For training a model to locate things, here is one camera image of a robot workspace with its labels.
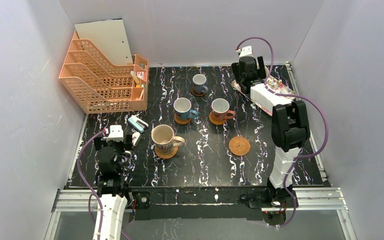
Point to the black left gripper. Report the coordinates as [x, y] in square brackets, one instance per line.
[113, 143]

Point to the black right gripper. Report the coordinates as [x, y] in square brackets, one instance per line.
[249, 78]

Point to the white and red mug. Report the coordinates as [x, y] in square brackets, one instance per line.
[221, 109]

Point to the small grey mug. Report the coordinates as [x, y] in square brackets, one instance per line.
[200, 83]

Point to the dark wooden coaster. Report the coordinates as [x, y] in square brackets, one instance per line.
[196, 94]

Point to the large beige floral mug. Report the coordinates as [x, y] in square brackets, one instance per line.
[165, 138]

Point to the light wooden coaster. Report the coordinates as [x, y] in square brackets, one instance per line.
[180, 121]
[216, 121]

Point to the woven rattan coaster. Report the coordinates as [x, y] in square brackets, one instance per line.
[166, 155]
[239, 146]

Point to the blue patterned mug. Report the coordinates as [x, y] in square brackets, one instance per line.
[183, 109]

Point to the tall beige mug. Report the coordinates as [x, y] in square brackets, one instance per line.
[267, 71]

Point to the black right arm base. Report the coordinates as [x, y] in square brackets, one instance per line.
[274, 203]

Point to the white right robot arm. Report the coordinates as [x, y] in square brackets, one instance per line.
[289, 118]

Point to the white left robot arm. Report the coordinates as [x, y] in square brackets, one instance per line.
[109, 219]

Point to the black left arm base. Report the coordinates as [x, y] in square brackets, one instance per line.
[136, 199]

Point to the white and pink stapler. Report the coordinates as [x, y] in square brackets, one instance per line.
[136, 137]

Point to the floral tray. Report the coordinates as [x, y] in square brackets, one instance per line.
[279, 86]

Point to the light blue stapler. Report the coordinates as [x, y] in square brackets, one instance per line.
[137, 123]

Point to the orange plastic file organizer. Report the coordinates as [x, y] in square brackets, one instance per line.
[99, 86]

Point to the white board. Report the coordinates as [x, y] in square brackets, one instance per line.
[110, 37]

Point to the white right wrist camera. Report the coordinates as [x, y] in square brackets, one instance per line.
[245, 51]

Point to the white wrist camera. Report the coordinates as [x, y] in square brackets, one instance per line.
[115, 133]
[245, 51]

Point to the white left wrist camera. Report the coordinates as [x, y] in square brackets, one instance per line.
[115, 133]

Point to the aluminium frame rail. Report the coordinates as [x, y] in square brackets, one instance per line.
[202, 203]

